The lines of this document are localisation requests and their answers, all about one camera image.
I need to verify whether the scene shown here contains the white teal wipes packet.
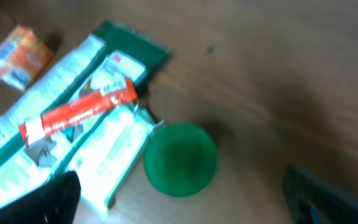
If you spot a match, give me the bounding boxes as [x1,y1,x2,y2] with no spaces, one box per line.
[67,105,164,218]

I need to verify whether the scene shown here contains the green lid spice jar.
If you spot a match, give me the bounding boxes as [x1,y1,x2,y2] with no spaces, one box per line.
[144,123,218,197]

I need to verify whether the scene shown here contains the orange small box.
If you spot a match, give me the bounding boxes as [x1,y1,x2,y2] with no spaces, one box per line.
[0,25,53,91]

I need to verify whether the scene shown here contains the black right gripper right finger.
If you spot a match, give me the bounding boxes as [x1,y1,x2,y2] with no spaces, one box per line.
[282,166,358,223]

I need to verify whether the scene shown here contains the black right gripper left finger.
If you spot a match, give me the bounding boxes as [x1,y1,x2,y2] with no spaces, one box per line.
[0,171,81,224]

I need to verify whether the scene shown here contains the red white sachet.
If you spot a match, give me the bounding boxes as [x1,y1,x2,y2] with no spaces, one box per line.
[19,77,138,146]

